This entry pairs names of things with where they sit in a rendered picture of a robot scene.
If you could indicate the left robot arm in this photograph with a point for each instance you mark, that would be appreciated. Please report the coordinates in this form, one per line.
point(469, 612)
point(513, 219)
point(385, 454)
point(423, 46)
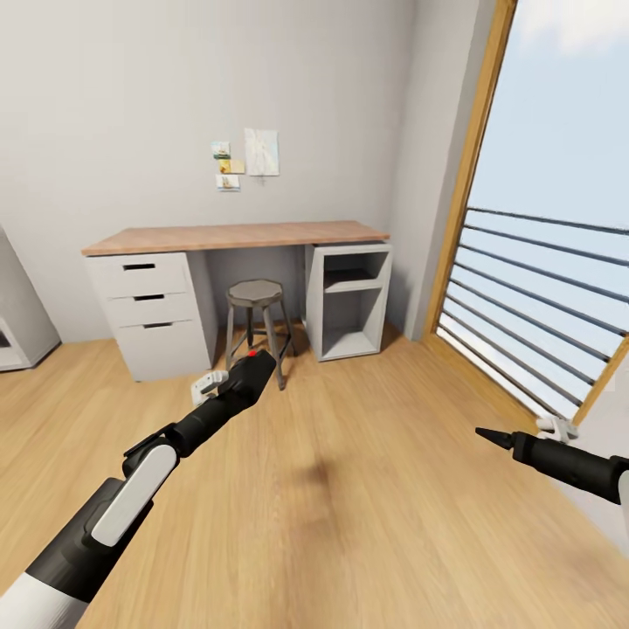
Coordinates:
point(57, 588)

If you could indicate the taboret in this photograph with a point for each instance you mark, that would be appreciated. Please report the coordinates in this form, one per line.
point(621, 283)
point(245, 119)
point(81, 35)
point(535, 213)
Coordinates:
point(259, 293)

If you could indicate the desk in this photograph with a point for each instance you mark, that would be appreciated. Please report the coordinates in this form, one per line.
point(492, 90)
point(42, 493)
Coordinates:
point(155, 287)

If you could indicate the digital camera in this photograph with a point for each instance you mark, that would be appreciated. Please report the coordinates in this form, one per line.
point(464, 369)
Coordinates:
point(255, 370)

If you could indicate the bookcase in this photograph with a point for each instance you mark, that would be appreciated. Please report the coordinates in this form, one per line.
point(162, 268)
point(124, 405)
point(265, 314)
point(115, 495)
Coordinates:
point(23, 318)

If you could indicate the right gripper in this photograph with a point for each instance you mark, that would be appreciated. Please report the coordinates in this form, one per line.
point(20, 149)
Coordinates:
point(555, 459)

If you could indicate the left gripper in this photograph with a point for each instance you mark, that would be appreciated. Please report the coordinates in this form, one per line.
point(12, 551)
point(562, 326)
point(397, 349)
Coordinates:
point(215, 413)

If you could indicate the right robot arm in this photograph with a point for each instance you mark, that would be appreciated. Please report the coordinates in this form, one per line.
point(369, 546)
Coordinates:
point(549, 453)

